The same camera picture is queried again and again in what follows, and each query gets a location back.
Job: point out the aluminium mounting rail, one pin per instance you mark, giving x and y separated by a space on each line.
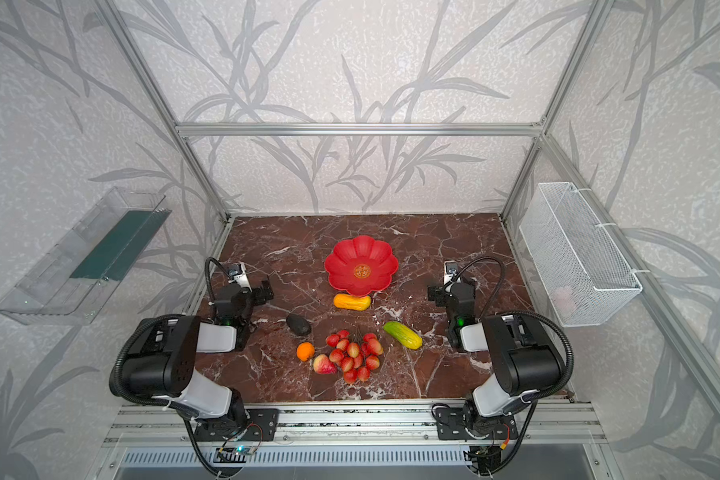
355 423

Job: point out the small fake orange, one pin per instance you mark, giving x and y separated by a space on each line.
305 351

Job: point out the bunch of red fake cherries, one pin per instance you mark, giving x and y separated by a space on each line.
355 360

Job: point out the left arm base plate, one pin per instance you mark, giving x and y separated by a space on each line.
257 425

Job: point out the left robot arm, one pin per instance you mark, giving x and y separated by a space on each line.
156 366

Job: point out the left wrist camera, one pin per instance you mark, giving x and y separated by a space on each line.
236 273

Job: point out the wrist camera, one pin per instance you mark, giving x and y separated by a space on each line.
236 273
451 269

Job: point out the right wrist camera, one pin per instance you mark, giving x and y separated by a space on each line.
451 269

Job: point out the orange yellow fake squash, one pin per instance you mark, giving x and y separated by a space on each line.
350 302

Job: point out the white wire mesh basket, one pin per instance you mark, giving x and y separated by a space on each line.
571 246

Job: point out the green yellow fake cucumber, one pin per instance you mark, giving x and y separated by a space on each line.
403 334

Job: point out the pink object in basket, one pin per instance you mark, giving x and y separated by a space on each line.
564 302

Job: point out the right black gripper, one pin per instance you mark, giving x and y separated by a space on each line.
442 294

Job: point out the small green circuit board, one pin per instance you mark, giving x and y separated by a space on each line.
233 455

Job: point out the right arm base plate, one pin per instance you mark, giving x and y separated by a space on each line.
464 423

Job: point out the red flower-shaped fruit bowl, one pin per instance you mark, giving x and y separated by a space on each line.
361 265

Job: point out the dark fake avocado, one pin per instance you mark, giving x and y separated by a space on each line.
298 325

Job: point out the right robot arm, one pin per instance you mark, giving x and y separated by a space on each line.
531 356

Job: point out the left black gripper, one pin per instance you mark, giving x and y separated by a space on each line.
260 293

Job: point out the clear acrylic wall shelf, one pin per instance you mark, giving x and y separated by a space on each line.
72 282

